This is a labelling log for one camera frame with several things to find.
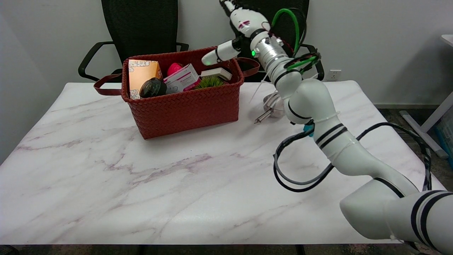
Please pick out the white wall socket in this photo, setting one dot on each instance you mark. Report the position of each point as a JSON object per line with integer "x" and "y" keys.
{"x": 333, "y": 75}

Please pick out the brown woven storage basket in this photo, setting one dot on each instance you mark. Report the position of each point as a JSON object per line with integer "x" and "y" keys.
{"x": 187, "y": 104}

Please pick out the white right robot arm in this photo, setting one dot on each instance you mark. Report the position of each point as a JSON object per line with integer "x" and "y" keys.
{"x": 318, "y": 113}

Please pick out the white zip tie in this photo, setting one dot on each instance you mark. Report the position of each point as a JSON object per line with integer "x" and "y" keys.
{"x": 260, "y": 85}

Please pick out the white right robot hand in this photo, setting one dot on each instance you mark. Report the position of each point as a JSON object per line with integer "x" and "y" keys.
{"x": 247, "y": 23}

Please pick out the metal scoop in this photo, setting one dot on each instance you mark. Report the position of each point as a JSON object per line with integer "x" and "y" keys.
{"x": 272, "y": 106}

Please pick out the orange tissue box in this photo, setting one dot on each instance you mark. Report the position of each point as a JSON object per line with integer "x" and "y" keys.
{"x": 141, "y": 76}

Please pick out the green spiky ball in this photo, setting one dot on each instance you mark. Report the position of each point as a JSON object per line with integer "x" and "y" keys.
{"x": 208, "y": 83}

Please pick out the black round jar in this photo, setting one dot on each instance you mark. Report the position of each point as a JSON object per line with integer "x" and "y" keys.
{"x": 153, "y": 88}

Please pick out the black mesh office chair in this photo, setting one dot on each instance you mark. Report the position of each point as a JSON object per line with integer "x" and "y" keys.
{"x": 283, "y": 5}
{"x": 139, "y": 32}

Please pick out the pink and white carton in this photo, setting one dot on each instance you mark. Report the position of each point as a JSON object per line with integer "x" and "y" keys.
{"x": 181, "y": 78}

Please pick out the pink ball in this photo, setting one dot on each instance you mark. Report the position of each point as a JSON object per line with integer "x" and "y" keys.
{"x": 173, "y": 68}

